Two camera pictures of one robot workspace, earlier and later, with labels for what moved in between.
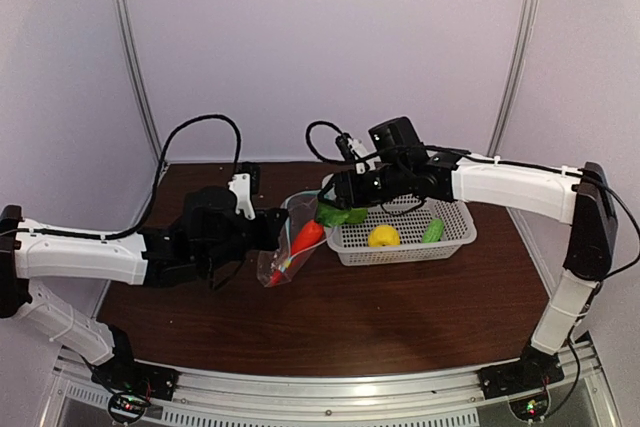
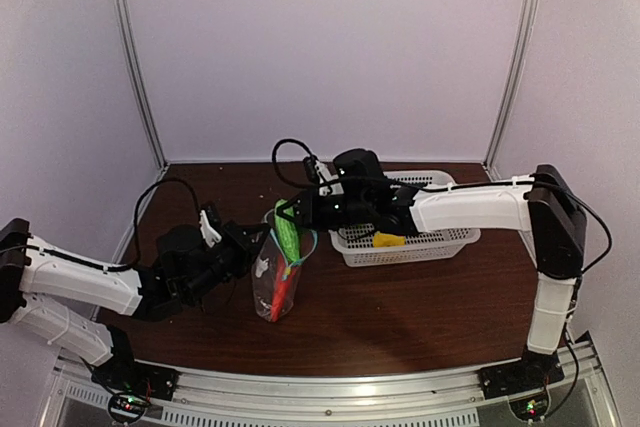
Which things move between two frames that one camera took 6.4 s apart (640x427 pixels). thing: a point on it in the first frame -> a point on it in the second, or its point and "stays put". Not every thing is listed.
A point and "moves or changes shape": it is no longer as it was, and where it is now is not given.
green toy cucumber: [434, 231] -> [288, 232]
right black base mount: [535, 369] stays put
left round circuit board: [127, 407] stays put
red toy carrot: [311, 233] -> [283, 282]
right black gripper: [347, 195] -> [316, 222]
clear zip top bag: [301, 236] moves or changes shape
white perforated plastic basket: [350, 243] stays put
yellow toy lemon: [384, 236] stays put
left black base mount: [135, 377] stays put
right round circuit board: [530, 408] stays put
